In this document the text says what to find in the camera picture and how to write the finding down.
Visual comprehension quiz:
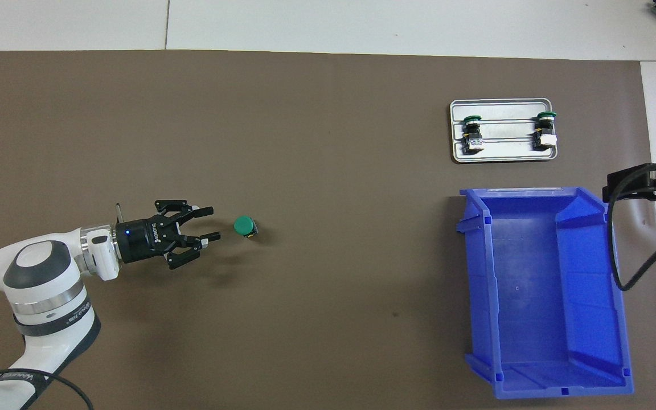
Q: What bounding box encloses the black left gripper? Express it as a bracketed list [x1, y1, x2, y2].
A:
[114, 199, 222, 270]

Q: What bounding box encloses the green push button switch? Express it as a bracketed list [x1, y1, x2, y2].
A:
[461, 114, 484, 155]
[534, 112, 558, 152]
[232, 215, 260, 240]

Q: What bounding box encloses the grey metal tray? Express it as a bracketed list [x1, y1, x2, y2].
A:
[449, 99, 559, 164]

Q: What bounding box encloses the blue plastic storage bin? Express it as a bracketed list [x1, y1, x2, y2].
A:
[456, 187, 635, 399]

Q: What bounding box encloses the brown table mat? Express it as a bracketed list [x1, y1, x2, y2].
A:
[0, 50, 656, 410]

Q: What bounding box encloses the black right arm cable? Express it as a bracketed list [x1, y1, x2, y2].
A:
[607, 167, 656, 291]

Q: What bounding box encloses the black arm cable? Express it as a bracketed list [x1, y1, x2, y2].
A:
[607, 167, 656, 291]
[0, 203, 125, 410]

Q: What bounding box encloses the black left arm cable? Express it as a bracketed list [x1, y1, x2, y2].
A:
[0, 203, 125, 410]

